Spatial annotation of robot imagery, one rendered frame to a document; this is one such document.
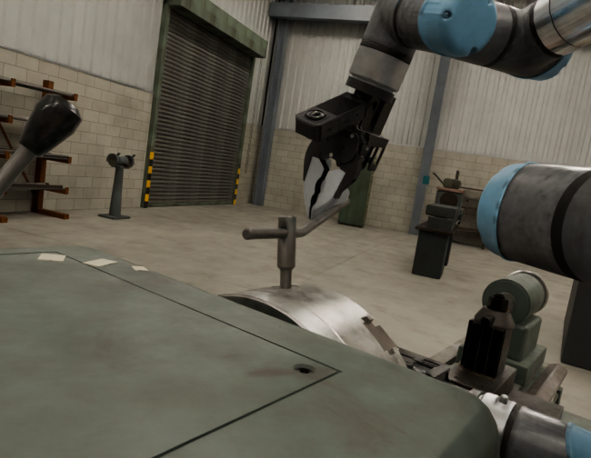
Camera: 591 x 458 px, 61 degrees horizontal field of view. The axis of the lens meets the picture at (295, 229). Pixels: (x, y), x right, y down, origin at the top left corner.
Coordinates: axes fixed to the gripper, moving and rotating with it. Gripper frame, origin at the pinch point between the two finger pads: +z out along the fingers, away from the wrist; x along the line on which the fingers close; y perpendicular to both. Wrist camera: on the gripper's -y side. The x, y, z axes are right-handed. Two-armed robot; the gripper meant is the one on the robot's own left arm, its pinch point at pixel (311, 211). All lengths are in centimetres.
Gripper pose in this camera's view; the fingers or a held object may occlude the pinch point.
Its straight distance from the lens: 75.7
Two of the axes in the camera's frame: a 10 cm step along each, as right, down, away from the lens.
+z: -3.6, 8.9, 2.8
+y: 5.8, -0.2, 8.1
